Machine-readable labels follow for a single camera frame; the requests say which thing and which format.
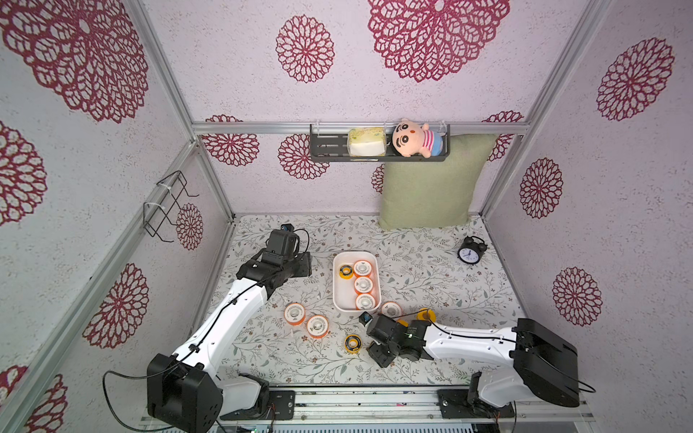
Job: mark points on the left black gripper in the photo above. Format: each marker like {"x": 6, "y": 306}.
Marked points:
{"x": 304, "y": 265}

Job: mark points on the orange tape roll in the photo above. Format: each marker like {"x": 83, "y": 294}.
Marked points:
{"x": 366, "y": 302}
{"x": 391, "y": 309}
{"x": 318, "y": 326}
{"x": 294, "y": 314}
{"x": 363, "y": 285}
{"x": 363, "y": 268}

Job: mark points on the black yellow tape roll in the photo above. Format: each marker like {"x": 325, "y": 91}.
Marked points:
{"x": 353, "y": 344}
{"x": 346, "y": 272}

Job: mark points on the white plastic storage box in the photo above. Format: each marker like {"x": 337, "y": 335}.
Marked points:
{"x": 344, "y": 295}

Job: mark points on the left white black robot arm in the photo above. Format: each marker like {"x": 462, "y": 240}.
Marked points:
{"x": 184, "y": 389}

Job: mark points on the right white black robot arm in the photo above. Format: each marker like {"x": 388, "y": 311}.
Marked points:
{"x": 534, "y": 361}

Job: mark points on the yellow tape roll top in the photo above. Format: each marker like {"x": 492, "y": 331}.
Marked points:
{"x": 426, "y": 315}

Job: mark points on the black alarm clock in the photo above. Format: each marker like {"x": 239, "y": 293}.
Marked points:
{"x": 472, "y": 250}

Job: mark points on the green pillow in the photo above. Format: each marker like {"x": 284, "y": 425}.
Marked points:
{"x": 435, "y": 194}

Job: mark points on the yellow green sponge pack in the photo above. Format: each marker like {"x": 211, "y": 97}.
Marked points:
{"x": 367, "y": 142}

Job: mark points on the plush doll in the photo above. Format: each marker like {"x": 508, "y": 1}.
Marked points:
{"x": 410, "y": 138}

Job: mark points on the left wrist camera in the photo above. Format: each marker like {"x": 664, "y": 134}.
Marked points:
{"x": 282, "y": 246}

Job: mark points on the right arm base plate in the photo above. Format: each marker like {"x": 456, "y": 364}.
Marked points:
{"x": 466, "y": 403}

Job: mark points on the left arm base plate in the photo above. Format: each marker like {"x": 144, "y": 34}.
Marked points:
{"x": 272, "y": 405}

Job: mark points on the black wire wall rack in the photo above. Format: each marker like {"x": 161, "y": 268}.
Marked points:
{"x": 156, "y": 213}

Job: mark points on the black wall shelf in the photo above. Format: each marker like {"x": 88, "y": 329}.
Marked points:
{"x": 331, "y": 145}

